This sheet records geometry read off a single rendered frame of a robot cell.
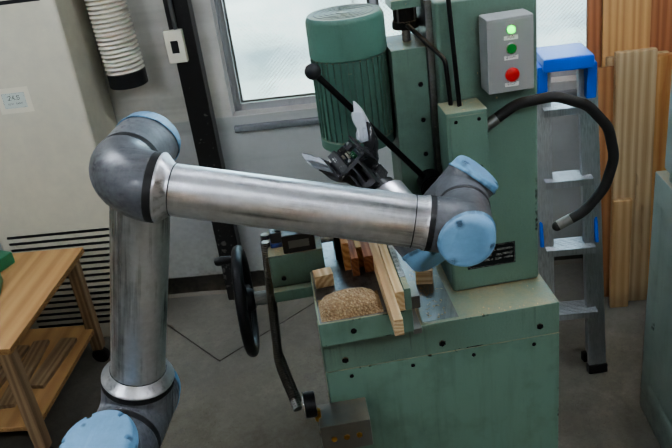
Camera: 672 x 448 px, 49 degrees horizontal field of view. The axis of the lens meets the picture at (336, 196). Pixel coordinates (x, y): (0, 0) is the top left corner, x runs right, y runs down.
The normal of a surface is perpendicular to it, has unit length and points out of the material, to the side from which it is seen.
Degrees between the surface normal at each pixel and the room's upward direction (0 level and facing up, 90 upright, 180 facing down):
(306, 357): 0
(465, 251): 91
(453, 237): 91
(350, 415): 0
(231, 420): 0
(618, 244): 89
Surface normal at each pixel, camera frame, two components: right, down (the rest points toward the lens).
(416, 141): 0.11, 0.41
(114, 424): -0.18, -0.85
